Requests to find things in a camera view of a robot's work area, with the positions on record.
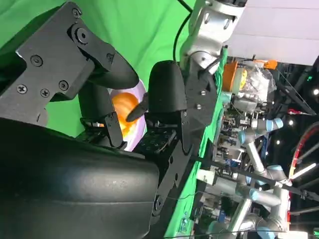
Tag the orange and white bread roll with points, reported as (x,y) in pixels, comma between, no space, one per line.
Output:
(124,102)

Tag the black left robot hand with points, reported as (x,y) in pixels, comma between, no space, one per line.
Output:
(202,99)

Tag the clear plastic bag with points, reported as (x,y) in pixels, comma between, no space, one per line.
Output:
(261,79)

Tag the lilac plate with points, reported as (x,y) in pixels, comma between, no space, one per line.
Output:
(139,128)

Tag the red hoop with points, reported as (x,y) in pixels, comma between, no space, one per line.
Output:
(294,154)

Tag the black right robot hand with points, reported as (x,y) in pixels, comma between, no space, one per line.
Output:
(74,186)

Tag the green cloth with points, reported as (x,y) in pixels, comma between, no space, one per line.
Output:
(149,30)

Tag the orange and white container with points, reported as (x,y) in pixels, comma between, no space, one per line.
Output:
(230,77)

